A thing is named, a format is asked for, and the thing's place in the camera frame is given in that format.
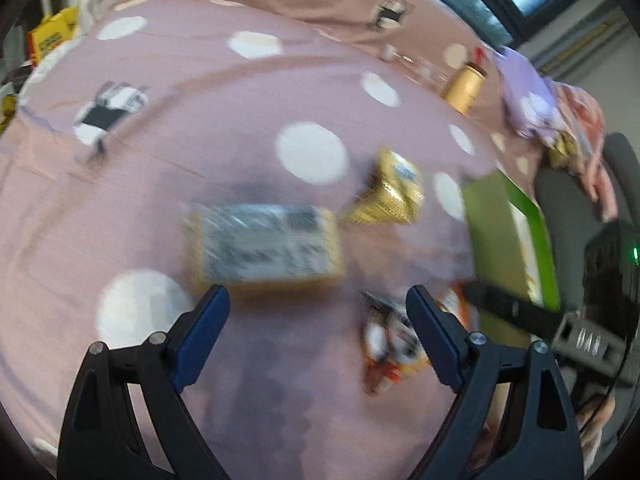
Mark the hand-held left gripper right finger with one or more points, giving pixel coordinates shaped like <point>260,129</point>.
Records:
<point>432,340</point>

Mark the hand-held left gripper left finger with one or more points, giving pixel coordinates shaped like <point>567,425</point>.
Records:
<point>202,340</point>

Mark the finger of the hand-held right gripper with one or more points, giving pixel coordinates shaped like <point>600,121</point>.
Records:
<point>510,305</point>

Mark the white and orange snack packet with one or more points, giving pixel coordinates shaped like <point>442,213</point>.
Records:
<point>390,340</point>

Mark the green cardboard box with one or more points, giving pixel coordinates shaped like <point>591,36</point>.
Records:
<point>490,230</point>

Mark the yellow packet with silver label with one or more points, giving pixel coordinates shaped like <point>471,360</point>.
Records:
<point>265,245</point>

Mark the gold snack packet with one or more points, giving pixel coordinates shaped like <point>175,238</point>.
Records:
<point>392,195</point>

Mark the grey chair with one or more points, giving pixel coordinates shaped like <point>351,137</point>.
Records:
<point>575,220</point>

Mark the pink cloth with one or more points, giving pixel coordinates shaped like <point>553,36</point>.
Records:
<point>590,110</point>

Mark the purple polka dot cloth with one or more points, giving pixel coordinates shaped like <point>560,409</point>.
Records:
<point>525,90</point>

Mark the yellow bottle with brown cap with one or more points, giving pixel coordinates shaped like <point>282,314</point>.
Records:
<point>465,90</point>

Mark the pink polka dot bedspread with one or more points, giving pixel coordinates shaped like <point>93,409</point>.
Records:
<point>200,110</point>

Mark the clear plastic bottle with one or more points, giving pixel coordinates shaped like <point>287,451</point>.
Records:
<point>425,67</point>

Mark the yellow printed box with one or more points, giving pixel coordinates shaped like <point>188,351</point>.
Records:
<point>52,35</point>

